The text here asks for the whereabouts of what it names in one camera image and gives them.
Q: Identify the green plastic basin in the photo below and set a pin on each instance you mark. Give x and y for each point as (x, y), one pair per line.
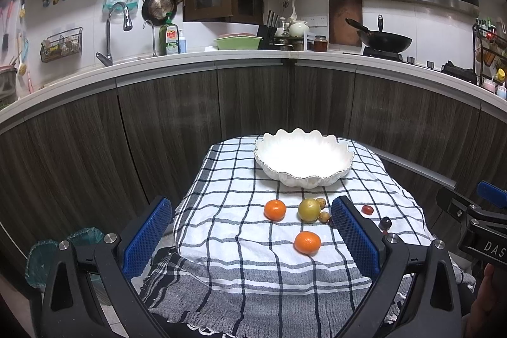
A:
(238, 42)

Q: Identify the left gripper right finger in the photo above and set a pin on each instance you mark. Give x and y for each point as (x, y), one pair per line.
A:
(432, 306)

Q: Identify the white scalloped ceramic bowl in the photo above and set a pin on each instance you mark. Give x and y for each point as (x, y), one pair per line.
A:
(303, 159)

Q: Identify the black wok on stove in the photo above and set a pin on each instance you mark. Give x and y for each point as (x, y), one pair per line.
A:
(380, 40)

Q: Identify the person right hand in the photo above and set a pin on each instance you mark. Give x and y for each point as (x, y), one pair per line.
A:
(487, 317)

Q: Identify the checkered white blue cloth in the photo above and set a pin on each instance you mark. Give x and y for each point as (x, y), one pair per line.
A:
(234, 272)

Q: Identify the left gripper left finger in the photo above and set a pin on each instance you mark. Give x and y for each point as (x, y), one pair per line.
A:
(71, 307)

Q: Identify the brown longan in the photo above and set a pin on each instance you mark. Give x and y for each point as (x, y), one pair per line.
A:
(321, 202)
(324, 217)

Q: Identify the white ceramic teapot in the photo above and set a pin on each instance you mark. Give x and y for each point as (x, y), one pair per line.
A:
(298, 29)

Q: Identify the wire wall basket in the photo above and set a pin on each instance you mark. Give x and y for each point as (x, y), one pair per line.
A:
(60, 45)

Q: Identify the black knife block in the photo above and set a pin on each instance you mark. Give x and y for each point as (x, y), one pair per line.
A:
(267, 31)

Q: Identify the black spice rack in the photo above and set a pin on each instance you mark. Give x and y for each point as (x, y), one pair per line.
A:
(489, 51)

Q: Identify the green dish soap bottle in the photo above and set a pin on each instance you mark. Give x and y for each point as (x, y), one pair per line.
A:
(169, 40)

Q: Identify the teal mesh bag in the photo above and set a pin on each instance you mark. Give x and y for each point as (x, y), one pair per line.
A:
(41, 255)

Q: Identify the green yellow round fruit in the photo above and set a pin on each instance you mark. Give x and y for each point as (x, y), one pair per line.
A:
(309, 210)

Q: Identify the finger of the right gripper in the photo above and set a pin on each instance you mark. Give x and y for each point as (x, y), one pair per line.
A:
(492, 194)

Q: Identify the orange mandarin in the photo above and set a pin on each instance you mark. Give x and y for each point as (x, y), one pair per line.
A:
(275, 210)
(307, 243)

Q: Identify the dark purple plum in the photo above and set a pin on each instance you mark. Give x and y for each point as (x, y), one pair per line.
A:
(385, 224)

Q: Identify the small blue soap bottle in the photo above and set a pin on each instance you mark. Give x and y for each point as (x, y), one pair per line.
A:
(182, 42)

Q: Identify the red cherry tomato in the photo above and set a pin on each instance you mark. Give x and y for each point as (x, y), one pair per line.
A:
(366, 209)

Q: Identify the glass jar red contents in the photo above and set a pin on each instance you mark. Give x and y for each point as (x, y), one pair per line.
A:
(320, 43)

